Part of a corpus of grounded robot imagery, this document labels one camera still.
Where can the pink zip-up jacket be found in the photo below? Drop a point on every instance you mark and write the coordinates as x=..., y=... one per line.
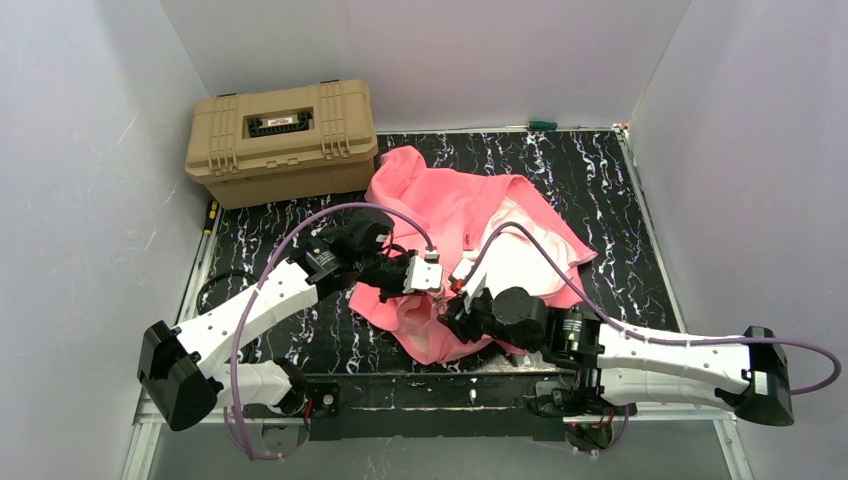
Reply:
x=460, y=211

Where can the tan plastic tool case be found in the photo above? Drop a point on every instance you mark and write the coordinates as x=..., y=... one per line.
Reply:
x=249, y=149

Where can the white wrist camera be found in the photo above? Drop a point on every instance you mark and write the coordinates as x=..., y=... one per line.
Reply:
x=424, y=273
x=467, y=281

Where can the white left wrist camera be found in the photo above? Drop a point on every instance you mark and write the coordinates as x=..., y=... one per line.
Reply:
x=424, y=273

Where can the yellow black handled screwdriver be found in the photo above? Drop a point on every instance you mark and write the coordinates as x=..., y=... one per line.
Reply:
x=210, y=219

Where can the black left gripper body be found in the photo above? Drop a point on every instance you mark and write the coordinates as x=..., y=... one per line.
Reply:
x=399, y=278

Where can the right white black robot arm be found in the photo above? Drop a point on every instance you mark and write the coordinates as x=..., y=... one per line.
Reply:
x=746, y=375

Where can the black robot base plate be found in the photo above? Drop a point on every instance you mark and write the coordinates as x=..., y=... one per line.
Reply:
x=538, y=405

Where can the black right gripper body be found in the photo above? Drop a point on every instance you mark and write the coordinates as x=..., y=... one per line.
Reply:
x=463, y=315

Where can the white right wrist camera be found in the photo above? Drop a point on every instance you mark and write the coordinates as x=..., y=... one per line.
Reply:
x=467, y=281

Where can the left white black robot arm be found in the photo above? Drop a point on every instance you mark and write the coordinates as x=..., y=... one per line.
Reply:
x=192, y=370

